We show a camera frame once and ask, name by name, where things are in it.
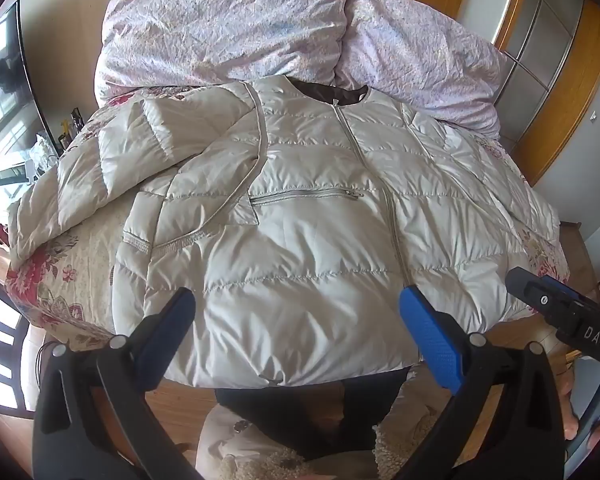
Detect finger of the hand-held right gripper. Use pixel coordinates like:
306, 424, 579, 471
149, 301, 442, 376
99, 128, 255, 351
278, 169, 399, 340
506, 266, 593, 331

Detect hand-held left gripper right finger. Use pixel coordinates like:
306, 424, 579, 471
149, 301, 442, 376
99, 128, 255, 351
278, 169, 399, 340
399, 285, 566, 480

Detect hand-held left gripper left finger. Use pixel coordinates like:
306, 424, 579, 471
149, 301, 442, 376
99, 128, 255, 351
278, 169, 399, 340
32, 286, 216, 480

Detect white puffer jacket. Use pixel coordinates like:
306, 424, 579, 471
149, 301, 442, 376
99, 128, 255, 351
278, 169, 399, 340
7, 76, 563, 390

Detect person's right hand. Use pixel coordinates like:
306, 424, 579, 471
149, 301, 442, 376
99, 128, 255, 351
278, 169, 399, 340
559, 360, 583, 443

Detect floral bed sheet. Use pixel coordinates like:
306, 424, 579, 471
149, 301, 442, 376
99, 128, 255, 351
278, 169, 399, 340
5, 85, 571, 351

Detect person's black pants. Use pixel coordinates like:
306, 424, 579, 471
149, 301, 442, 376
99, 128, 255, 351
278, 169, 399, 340
215, 375, 407, 461

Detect dark wooden chair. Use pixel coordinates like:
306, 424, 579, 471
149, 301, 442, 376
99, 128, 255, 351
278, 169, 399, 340
0, 287, 37, 413

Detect clutter beside television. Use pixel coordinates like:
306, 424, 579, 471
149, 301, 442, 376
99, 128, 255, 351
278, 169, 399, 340
25, 106, 88, 181

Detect frosted glass door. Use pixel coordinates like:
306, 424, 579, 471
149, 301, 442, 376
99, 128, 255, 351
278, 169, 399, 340
500, 0, 587, 147

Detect lilac crinkled pillow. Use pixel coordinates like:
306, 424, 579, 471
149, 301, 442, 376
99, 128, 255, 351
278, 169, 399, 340
332, 0, 511, 136
94, 0, 353, 103

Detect black flat television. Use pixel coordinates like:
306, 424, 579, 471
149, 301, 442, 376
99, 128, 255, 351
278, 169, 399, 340
0, 0, 61, 181

